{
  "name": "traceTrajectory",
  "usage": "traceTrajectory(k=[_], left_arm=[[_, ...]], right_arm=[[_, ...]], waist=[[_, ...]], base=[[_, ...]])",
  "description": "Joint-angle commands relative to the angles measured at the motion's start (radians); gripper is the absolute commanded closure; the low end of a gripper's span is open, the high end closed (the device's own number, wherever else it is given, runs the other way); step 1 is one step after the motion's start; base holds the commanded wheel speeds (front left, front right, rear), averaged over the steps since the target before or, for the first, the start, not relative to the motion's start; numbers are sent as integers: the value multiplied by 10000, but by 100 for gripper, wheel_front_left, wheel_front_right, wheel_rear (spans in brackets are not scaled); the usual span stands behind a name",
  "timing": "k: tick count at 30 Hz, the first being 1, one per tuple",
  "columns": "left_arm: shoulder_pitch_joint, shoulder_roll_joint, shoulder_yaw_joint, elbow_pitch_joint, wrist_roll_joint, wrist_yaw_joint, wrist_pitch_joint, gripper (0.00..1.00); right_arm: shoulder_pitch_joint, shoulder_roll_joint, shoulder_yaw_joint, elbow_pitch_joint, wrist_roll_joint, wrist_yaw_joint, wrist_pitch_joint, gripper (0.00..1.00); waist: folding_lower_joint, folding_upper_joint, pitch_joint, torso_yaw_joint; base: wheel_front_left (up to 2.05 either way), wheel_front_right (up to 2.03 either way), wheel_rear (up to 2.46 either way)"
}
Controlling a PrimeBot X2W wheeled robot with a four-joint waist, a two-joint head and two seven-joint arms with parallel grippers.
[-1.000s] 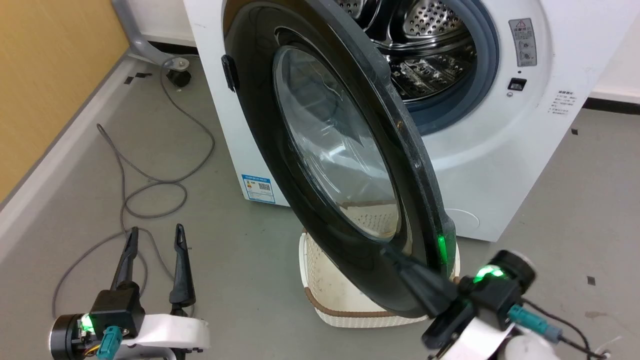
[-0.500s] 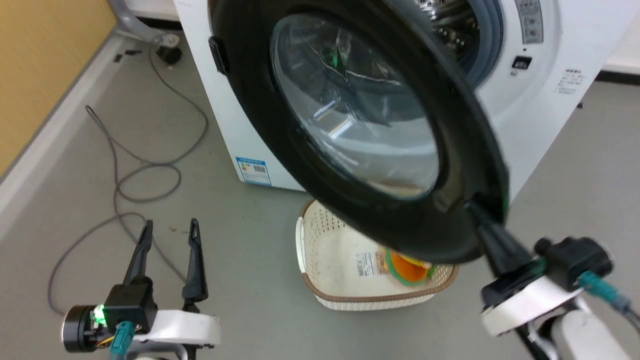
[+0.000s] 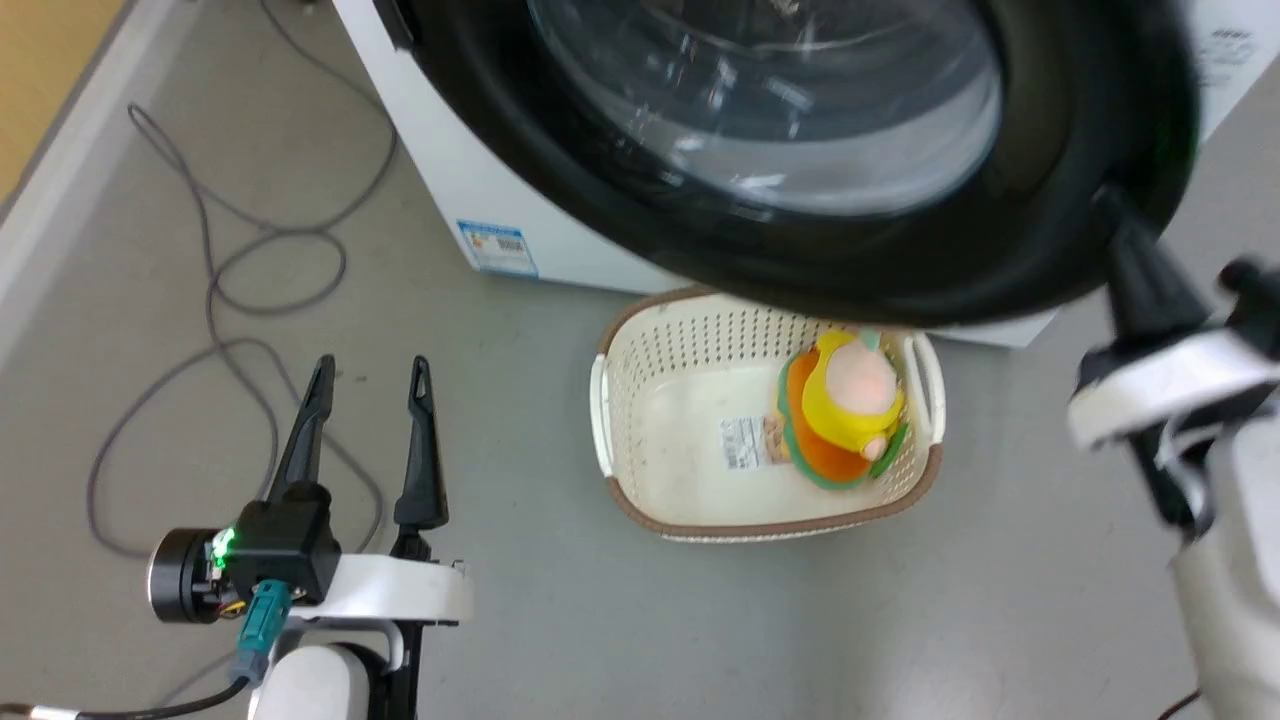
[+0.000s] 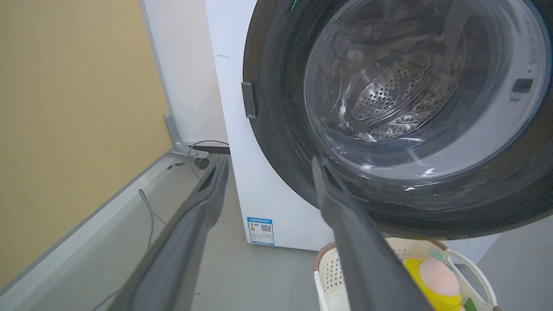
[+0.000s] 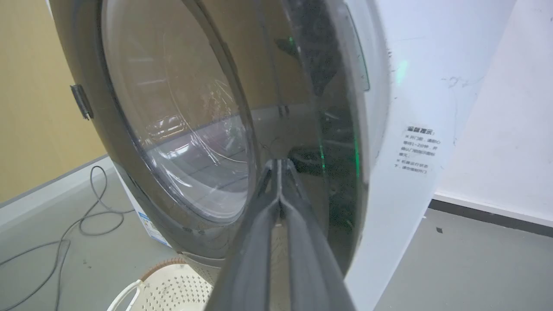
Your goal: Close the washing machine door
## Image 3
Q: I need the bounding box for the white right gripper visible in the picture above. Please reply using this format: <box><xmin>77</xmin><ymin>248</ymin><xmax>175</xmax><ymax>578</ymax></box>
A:
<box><xmin>1066</xmin><ymin>184</ymin><xmax>1280</xmax><ymax>453</ymax></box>

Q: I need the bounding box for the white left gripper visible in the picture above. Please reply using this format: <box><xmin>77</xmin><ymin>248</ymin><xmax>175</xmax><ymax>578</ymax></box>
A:
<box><xmin>265</xmin><ymin>354</ymin><xmax>475</xmax><ymax>631</ymax></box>

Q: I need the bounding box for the black round washing machine door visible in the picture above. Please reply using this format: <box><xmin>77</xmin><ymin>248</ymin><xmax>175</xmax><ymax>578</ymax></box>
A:
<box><xmin>398</xmin><ymin>0</ymin><xmax>1202</xmax><ymax>328</ymax></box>

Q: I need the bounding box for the white washing machine body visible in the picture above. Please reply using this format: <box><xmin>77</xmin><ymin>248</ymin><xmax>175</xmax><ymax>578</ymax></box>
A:
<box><xmin>331</xmin><ymin>0</ymin><xmax>1280</xmax><ymax>350</ymax></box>

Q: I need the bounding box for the blue energy label sticker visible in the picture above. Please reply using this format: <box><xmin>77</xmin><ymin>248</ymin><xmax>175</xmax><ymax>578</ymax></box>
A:
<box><xmin>457</xmin><ymin>220</ymin><xmax>540</xmax><ymax>279</ymax></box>

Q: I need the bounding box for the white printed info sticker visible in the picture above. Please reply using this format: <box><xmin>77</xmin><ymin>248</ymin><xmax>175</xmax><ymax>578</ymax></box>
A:
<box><xmin>1196</xmin><ymin>0</ymin><xmax>1280</xmax><ymax>91</ymax></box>

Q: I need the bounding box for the cream laundry basket brown rim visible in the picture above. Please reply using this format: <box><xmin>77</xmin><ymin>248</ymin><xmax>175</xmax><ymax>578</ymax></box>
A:
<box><xmin>590</xmin><ymin>288</ymin><xmax>946</xmax><ymax>544</ymax></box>

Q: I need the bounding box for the yellow orange plush doll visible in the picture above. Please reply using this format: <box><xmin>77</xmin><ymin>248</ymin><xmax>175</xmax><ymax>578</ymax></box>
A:
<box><xmin>775</xmin><ymin>328</ymin><xmax>913</xmax><ymax>492</ymax></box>

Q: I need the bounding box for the white barcode label sticker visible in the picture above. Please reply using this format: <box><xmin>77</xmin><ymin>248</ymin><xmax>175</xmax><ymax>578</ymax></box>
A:
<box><xmin>720</xmin><ymin>416</ymin><xmax>765</xmax><ymax>472</ymax></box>

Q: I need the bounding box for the grey floor cable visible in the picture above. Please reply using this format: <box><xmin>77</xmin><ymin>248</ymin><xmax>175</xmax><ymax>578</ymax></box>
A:
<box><xmin>86</xmin><ymin>0</ymin><xmax>400</xmax><ymax>559</ymax></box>

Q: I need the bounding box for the teal cable connector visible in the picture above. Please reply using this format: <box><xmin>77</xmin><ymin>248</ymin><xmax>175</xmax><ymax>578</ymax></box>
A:
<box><xmin>232</xmin><ymin>579</ymin><xmax>293</xmax><ymax>687</ymax></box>

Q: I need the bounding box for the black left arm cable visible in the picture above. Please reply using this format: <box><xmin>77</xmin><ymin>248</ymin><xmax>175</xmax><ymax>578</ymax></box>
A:
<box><xmin>0</xmin><ymin>676</ymin><xmax>251</xmax><ymax>720</ymax></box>

